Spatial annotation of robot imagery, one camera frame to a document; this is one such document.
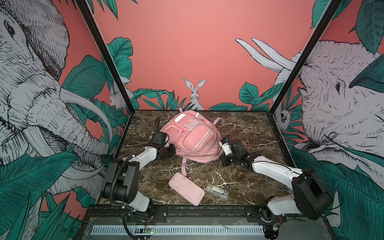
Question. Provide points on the clear plastic eraser box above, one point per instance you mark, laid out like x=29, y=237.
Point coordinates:
x=217, y=191

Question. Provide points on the pink pencil case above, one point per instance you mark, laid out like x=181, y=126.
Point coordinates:
x=187, y=189

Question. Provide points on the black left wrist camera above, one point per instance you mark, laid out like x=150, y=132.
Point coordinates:
x=159, y=139

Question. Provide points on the pink student backpack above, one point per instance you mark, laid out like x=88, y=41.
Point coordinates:
x=195, y=137

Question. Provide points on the white ventilation grille strip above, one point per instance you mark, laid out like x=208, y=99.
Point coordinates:
x=177, y=230

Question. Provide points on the black right corner frame post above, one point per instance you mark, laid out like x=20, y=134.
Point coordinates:
x=325, y=19

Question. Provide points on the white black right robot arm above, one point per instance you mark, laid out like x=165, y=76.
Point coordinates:
x=310, y=197

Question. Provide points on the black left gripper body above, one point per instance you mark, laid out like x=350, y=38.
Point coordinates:
x=167, y=151

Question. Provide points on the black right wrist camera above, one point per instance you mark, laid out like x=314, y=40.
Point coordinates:
x=233, y=148

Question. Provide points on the black front mounting rail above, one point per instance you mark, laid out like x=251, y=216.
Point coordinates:
x=162, y=213

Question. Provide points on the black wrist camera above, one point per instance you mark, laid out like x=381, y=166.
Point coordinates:
x=233, y=148
x=159, y=139

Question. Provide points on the black corner frame post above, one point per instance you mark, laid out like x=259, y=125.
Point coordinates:
x=97, y=36
x=325, y=19

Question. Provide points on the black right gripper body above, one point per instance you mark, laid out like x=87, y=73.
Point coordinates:
x=231, y=159

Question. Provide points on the black left corner frame post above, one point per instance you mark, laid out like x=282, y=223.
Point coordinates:
x=97, y=36

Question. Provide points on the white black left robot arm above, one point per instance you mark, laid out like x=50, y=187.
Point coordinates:
x=121, y=183

